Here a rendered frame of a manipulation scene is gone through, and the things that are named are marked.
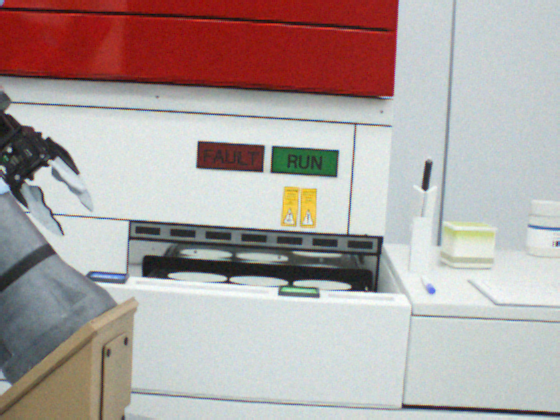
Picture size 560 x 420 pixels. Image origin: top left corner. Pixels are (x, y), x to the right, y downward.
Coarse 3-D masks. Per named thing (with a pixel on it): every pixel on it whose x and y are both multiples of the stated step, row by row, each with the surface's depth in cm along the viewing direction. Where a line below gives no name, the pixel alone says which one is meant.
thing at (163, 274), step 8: (160, 272) 227; (168, 272) 228; (176, 272) 229; (200, 272) 231; (208, 272) 231; (216, 272) 231; (176, 280) 221; (224, 280) 224; (288, 280) 228; (296, 280) 228; (304, 280) 229; (312, 280) 230; (320, 280) 230; (328, 280) 231; (336, 280) 230; (344, 280) 231; (352, 288) 223
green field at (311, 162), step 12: (276, 156) 234; (288, 156) 234; (300, 156) 234; (312, 156) 234; (324, 156) 234; (276, 168) 234; (288, 168) 234; (300, 168) 234; (312, 168) 234; (324, 168) 234
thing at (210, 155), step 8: (200, 144) 235; (208, 144) 235; (200, 152) 235; (208, 152) 235; (216, 152) 235; (224, 152) 235; (232, 152) 234; (240, 152) 234; (248, 152) 234; (256, 152) 234; (200, 160) 235; (208, 160) 235; (216, 160) 235; (224, 160) 235; (232, 160) 235; (240, 160) 235; (248, 160) 234; (256, 160) 234; (240, 168) 235; (248, 168) 235; (256, 168) 235
